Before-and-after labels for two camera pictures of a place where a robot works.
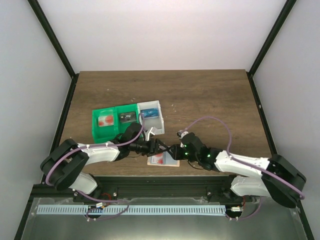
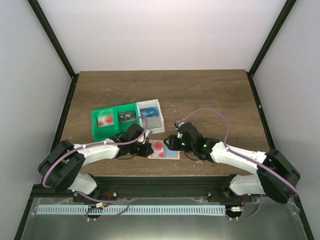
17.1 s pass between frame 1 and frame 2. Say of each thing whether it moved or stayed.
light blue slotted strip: stayed
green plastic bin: stayed
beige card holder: moved
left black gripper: stayed
